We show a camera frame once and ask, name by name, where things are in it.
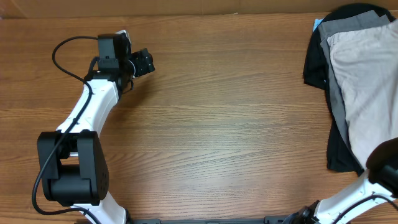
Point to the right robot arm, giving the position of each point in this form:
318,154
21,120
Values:
376,185

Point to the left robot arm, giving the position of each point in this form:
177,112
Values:
74,175

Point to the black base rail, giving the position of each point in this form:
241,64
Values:
265,220

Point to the black garment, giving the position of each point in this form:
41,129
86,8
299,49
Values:
319,73

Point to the beige khaki shorts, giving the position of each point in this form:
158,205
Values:
365,67

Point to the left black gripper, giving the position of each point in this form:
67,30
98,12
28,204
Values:
143,60

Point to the light blue garment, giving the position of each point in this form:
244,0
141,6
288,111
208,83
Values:
317,22

